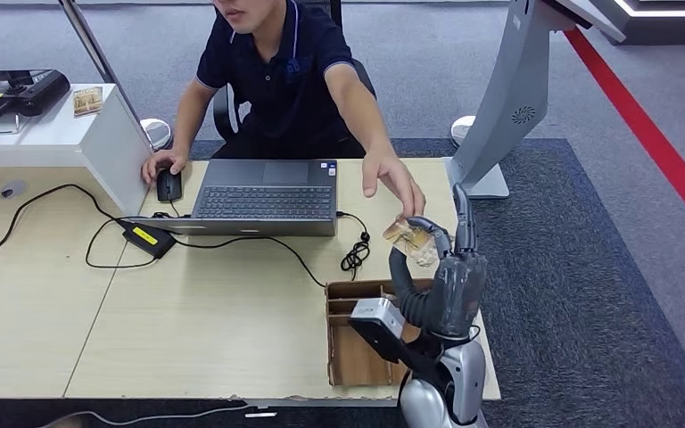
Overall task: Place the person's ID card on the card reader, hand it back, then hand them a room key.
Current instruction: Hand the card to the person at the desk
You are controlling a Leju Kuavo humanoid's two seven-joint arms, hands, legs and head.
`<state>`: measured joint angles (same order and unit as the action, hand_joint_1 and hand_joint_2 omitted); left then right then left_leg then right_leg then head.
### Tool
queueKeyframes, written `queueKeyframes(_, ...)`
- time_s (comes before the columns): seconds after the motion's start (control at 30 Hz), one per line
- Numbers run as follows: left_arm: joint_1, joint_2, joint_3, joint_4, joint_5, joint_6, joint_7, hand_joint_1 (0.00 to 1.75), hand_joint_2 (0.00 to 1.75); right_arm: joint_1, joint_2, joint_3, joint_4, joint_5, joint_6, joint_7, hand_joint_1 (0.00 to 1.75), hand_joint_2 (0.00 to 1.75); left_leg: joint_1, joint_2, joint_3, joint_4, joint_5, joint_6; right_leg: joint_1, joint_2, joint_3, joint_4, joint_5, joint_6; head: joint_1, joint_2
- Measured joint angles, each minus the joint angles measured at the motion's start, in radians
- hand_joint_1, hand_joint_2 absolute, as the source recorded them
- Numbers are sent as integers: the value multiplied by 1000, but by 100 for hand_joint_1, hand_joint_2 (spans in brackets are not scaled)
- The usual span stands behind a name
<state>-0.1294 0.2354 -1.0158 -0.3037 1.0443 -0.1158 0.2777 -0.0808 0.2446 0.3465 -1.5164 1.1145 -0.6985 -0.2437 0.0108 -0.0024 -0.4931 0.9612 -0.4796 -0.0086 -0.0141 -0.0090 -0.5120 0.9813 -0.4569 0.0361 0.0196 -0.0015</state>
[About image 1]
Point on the person's right forearm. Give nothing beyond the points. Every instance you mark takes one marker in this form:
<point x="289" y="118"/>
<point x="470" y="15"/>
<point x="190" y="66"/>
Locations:
<point x="182" y="130"/>

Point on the brown patterned ID card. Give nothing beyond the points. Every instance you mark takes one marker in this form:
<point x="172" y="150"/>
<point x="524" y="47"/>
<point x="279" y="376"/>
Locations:
<point x="410" y="239"/>

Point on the person's left hand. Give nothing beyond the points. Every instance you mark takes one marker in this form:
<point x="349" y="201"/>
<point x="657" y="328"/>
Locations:
<point x="392" y="171"/>

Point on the dark platform with light strip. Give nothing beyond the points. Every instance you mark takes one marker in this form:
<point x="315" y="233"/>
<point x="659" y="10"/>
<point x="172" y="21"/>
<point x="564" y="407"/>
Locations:
<point x="673" y="26"/>

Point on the grey kiosk stand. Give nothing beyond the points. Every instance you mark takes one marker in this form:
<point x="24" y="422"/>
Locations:
<point x="514" y="88"/>

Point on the white sticker strip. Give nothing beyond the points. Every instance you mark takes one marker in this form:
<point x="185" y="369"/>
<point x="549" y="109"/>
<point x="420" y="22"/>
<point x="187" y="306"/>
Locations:
<point x="260" y="414"/>

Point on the person's left forearm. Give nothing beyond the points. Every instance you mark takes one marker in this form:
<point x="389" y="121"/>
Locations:
<point x="363" y="121"/>

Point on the round silver base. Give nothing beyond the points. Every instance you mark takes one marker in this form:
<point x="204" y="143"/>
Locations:
<point x="460" y="127"/>

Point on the person's right hand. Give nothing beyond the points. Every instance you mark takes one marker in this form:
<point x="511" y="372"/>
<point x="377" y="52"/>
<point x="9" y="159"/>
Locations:
<point x="168" y="156"/>

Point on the black power adapter yellow label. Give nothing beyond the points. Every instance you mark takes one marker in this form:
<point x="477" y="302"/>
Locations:
<point x="147" y="238"/>

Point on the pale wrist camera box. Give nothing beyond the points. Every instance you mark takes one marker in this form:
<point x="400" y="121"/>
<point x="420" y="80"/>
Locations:
<point x="378" y="316"/>

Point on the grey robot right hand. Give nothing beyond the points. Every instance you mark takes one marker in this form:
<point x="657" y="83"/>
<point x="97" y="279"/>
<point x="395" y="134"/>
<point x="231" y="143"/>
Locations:
<point x="455" y="295"/>

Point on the person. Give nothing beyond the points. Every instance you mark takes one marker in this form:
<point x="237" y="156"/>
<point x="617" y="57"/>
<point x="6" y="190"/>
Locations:
<point x="283" y="88"/>

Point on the dark grey rug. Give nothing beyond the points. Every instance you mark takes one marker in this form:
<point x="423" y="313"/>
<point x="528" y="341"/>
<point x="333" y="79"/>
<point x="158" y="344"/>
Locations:
<point x="555" y="266"/>

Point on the black computer mouse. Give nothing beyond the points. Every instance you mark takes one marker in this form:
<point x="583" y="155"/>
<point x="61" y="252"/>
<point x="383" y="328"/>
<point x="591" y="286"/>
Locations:
<point x="169" y="186"/>

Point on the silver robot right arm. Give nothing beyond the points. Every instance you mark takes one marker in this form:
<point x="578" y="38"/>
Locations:
<point x="466" y="378"/>

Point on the grey desk grommet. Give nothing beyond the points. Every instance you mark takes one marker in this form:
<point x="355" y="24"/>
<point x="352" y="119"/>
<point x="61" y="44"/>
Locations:
<point x="11" y="189"/>

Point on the black card reader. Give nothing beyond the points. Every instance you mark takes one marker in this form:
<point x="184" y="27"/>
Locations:
<point x="29" y="90"/>

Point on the wooden compartment tray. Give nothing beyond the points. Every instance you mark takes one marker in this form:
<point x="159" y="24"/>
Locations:
<point x="357" y="360"/>

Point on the white riser stand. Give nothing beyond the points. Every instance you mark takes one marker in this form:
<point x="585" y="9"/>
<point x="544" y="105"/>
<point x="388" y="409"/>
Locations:
<point x="53" y="139"/>

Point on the grey laptop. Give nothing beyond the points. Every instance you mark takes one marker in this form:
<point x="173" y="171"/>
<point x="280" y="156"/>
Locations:
<point x="265" y="201"/>

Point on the metal pole with round base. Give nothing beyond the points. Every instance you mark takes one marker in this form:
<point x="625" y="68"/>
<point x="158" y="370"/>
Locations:
<point x="97" y="50"/>

